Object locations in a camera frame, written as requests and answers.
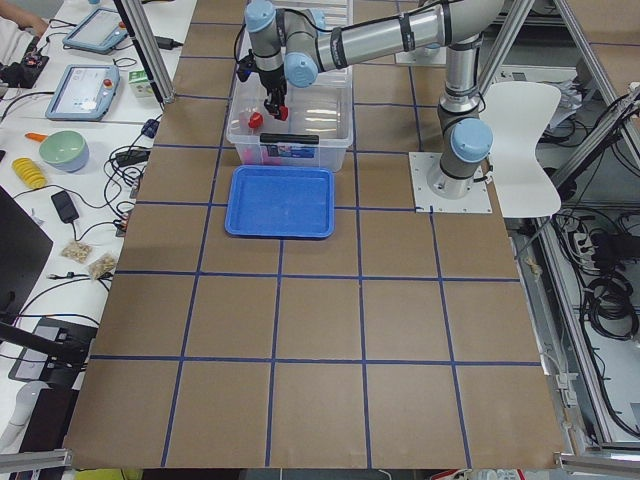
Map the teach pendant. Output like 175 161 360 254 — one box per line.
45 64 120 121
62 7 128 54

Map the green bowl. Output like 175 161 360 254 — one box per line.
39 130 89 173

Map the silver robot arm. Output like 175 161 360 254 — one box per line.
236 1 503 200

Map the toy carrot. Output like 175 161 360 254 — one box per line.
24 132 47 143

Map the yellow toy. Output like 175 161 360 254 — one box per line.
11 157 47 190

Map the blue plastic tray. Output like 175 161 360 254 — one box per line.
225 165 335 239

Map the black power adapter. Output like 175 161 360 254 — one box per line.
51 191 79 224

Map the aluminium frame post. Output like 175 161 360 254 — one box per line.
114 0 175 105

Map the clear plastic storage box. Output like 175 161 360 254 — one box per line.
226 69 353 172

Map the green white carton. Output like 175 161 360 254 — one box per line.
127 70 155 98

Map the clear plastic box lid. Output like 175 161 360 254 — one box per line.
272 0 352 16

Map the black box latch handle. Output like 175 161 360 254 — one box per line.
260 133 320 145

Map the red block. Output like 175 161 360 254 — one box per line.
248 112 264 129
273 105 289 121

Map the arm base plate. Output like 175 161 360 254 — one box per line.
395 47 446 68
408 152 492 214

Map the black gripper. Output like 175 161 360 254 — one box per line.
236 50 287 119

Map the white chair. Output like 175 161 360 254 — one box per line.
480 81 561 218

